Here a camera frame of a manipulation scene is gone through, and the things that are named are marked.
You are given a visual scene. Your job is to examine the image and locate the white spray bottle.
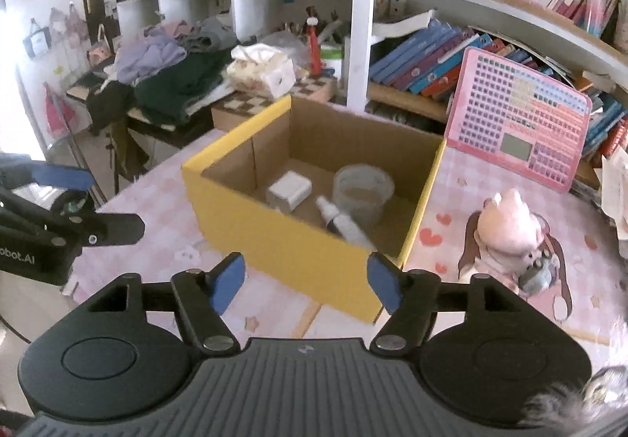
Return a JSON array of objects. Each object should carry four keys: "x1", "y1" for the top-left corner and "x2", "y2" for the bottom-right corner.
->
[{"x1": 316, "y1": 196, "x2": 376, "y2": 251}]

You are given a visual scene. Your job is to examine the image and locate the grey toy robot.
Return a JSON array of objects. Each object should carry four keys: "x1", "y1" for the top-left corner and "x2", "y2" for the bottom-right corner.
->
[{"x1": 517, "y1": 250, "x2": 560, "y2": 296}]

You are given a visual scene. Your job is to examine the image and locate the pink cartoon desk mat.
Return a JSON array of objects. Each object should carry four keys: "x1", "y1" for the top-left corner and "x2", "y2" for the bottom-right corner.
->
[{"x1": 66, "y1": 132, "x2": 627, "y2": 368}]

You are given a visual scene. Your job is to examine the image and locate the pink plush toy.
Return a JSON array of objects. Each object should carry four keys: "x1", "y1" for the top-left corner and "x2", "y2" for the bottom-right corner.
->
[{"x1": 476, "y1": 188, "x2": 545, "y2": 274}]

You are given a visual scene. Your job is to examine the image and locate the clear plastic round container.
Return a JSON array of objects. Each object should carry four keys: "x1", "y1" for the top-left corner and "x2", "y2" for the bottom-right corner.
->
[{"x1": 332, "y1": 164, "x2": 395, "y2": 229}]

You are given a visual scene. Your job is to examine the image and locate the white charger block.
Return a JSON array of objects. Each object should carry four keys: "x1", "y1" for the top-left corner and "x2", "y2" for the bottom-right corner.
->
[{"x1": 266, "y1": 170, "x2": 313, "y2": 214}]

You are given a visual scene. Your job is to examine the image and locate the pile of clothes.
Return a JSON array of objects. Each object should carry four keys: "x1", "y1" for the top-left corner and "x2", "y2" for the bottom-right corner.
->
[{"x1": 86, "y1": 17, "x2": 238, "y2": 134}]

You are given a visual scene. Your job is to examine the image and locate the yellow cardboard box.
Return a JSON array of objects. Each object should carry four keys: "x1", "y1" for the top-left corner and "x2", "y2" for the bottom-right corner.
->
[{"x1": 182, "y1": 98, "x2": 446, "y2": 323}]

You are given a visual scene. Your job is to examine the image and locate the checkered board box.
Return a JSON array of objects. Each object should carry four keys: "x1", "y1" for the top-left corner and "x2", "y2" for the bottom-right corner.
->
[{"x1": 210, "y1": 73, "x2": 340, "y2": 134}]

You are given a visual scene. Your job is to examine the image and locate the pink toy learning tablet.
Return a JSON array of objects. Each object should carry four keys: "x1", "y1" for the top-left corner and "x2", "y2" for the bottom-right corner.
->
[{"x1": 445, "y1": 47, "x2": 592, "y2": 194}]

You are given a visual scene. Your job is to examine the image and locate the white tissue pack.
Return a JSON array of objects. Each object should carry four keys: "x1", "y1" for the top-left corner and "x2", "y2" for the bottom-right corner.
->
[{"x1": 224, "y1": 44, "x2": 296, "y2": 100}]

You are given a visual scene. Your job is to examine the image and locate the row of blue books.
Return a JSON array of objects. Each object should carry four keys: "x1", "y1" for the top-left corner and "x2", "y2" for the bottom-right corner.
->
[{"x1": 369, "y1": 19, "x2": 504, "y2": 97}]

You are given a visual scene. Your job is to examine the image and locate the stack of papers and books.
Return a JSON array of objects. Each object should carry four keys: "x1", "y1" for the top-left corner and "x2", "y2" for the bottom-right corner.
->
[{"x1": 601, "y1": 148, "x2": 627, "y2": 240}]

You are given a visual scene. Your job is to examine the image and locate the red white pen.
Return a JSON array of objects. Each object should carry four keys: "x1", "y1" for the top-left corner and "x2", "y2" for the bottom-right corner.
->
[{"x1": 305, "y1": 6, "x2": 323, "y2": 77}]

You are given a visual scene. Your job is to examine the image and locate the white bookshelf frame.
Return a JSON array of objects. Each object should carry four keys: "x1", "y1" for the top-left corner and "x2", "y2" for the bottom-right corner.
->
[{"x1": 117, "y1": 0, "x2": 627, "y2": 110}]

